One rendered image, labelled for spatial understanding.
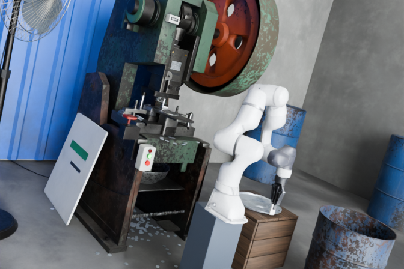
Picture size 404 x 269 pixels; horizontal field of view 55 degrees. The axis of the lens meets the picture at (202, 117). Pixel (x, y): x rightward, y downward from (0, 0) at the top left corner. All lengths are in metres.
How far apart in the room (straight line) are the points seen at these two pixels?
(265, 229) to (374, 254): 0.58
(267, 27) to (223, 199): 1.08
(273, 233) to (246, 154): 0.76
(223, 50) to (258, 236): 1.20
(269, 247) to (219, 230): 0.63
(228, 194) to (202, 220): 0.19
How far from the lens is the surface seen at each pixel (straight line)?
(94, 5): 3.37
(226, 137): 1.85
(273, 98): 1.95
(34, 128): 3.40
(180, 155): 2.37
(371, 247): 2.27
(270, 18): 2.44
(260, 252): 2.43
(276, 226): 2.43
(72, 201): 2.51
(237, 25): 2.59
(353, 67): 5.40
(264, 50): 2.40
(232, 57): 2.55
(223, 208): 1.86
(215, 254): 1.97
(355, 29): 5.52
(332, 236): 2.27
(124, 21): 2.37
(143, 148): 2.06
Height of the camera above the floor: 1.13
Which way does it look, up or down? 8 degrees down
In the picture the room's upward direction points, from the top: 14 degrees clockwise
